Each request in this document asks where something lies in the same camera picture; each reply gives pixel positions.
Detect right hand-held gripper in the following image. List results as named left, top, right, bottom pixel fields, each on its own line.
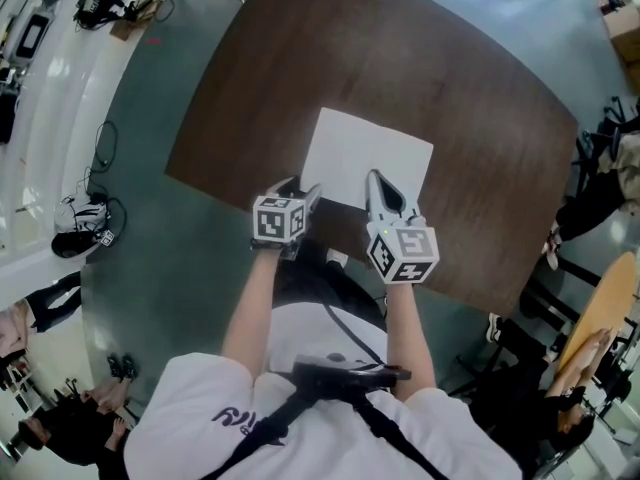
left=365, top=168, right=441, bottom=286

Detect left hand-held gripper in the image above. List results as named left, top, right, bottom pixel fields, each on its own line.
left=248, top=176, right=323, bottom=263

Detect person's left forearm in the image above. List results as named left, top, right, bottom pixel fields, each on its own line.
left=221, top=248, right=282, bottom=385

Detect person's right forearm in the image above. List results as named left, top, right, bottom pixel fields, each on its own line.
left=383, top=280, right=438, bottom=403

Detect person's black trousers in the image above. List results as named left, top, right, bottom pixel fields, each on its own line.
left=273, top=238, right=387, bottom=330

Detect black chest-mounted device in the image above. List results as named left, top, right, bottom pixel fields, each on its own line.
left=291, top=351, right=413, bottom=403

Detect black office chair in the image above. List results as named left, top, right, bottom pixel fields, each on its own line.
left=568, top=93, right=632, bottom=200

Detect black chest harness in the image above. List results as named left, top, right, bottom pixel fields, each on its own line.
left=199, top=385, right=451, bottom=480

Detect cardboard sheet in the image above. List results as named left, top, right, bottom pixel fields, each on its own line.
left=108, top=0, right=167, bottom=43

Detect round wooden table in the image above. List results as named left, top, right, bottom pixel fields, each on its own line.
left=556, top=250, right=640, bottom=397

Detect person's white T-shirt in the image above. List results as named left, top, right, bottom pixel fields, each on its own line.
left=121, top=301, right=525, bottom=480

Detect black electronics bundle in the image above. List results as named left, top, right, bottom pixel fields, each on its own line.
left=72, top=0, right=142, bottom=32

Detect cardboard box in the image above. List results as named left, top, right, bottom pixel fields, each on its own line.
left=601, top=3, right=640, bottom=68

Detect black framed screen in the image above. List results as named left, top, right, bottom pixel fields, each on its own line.
left=16, top=11, right=52, bottom=60

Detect thin black cable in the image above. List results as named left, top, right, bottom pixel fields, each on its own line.
left=319, top=301, right=384, bottom=367

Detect black floor cable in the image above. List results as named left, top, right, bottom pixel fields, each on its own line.
left=91, top=119, right=120, bottom=173

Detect white device with black cables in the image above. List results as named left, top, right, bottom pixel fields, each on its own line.
left=50, top=195, right=129, bottom=260

